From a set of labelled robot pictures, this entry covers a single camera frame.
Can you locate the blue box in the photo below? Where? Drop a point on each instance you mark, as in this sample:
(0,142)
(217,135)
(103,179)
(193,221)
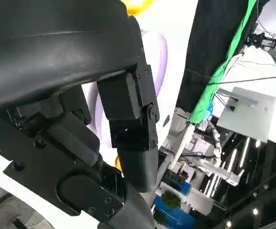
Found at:
(173,215)

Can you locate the black backdrop curtain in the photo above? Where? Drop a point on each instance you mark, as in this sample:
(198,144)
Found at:
(211,35)

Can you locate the green cloth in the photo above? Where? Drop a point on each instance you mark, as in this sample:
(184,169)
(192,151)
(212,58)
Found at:
(207,102)

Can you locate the white workshop desk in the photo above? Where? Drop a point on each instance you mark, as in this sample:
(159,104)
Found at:
(259,69)

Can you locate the orange white toy bread roll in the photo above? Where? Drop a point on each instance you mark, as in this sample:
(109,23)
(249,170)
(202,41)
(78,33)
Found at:
(134,10)
(117,163)

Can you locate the lilac plate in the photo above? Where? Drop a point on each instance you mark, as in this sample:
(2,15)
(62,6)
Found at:
(163,62)

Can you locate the white table leg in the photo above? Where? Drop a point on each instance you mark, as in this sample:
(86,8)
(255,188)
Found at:
(183,143)

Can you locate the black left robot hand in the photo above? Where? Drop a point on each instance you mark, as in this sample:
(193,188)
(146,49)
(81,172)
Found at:
(44,47)

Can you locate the white panel box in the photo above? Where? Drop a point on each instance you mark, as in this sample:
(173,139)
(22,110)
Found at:
(247,114)

